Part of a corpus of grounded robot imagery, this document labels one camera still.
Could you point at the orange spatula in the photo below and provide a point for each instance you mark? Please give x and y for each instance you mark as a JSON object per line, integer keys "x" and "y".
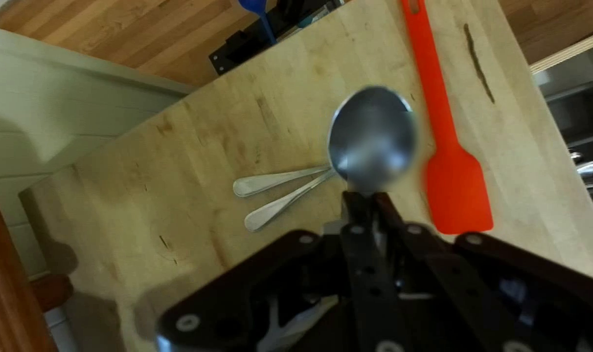
{"x": 454, "y": 184}

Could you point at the blue utensil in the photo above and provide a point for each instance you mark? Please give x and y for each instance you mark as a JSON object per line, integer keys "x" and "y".
{"x": 259, "y": 10}

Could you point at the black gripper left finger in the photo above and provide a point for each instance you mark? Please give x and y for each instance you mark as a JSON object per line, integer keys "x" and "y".
{"x": 356, "y": 209}

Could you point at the silver spoon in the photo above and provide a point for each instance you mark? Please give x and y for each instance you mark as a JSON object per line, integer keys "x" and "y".
{"x": 372, "y": 139}

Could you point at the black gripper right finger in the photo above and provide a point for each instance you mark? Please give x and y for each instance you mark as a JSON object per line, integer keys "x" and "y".
{"x": 386, "y": 209}

